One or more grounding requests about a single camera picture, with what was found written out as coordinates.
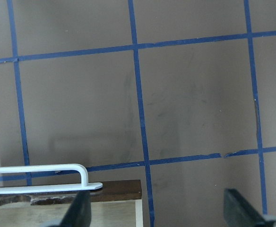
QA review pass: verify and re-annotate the wooden drawer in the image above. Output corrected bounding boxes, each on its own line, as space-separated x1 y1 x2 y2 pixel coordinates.
0 180 144 227

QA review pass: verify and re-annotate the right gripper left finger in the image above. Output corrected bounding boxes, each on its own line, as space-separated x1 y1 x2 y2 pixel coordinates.
40 191 92 227

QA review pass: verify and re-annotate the white drawer handle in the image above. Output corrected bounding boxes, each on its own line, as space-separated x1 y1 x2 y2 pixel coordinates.
0 164 103 195

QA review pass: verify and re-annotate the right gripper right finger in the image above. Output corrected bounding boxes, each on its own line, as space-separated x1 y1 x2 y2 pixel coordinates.
224 188 276 227

